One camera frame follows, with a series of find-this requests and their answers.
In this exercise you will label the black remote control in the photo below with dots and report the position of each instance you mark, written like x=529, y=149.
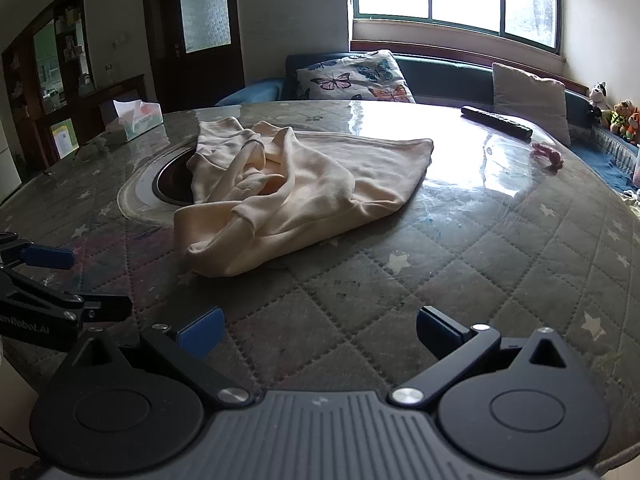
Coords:
x=495, y=121

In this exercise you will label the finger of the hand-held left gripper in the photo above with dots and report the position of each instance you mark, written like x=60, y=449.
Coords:
x=47, y=257
x=107, y=309

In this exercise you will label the round glass turntable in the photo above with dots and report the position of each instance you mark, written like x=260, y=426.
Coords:
x=145, y=185

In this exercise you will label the small pink object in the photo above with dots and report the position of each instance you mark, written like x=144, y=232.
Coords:
x=547, y=155

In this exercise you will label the dark wooden display cabinet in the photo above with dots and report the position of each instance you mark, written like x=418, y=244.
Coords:
x=30, y=105

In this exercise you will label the bear plush in green vest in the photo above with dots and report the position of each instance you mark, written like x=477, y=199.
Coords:
x=619, y=117

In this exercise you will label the dark wooden door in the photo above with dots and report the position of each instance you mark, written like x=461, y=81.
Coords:
x=165, y=75

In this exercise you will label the dark teal sofa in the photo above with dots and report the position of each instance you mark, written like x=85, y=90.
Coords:
x=440, y=76

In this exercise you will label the plain white pillow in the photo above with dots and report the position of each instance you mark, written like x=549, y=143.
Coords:
x=530, y=100

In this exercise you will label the yellow green paper sheet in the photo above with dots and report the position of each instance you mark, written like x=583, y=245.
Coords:
x=64, y=139

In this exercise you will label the tissue box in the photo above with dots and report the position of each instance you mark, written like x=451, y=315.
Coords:
x=142, y=122

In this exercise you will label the wooden ledge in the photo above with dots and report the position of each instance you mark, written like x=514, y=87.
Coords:
x=450, y=51

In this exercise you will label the white appliance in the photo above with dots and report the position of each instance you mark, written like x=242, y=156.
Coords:
x=7, y=160

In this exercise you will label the orange fox plush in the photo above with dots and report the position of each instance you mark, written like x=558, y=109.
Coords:
x=632, y=127

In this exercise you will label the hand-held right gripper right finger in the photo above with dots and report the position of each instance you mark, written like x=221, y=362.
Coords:
x=439, y=332

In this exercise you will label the cream long-sleeved shirt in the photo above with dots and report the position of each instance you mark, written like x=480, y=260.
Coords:
x=310, y=180

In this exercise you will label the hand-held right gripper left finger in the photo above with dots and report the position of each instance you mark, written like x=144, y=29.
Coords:
x=200, y=334

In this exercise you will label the butterfly print pillow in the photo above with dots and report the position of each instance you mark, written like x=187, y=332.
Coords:
x=350, y=80

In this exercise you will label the black and white cow plush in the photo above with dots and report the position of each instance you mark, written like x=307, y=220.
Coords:
x=597, y=96

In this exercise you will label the blue patterned blanket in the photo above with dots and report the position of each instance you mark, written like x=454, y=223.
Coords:
x=600, y=165

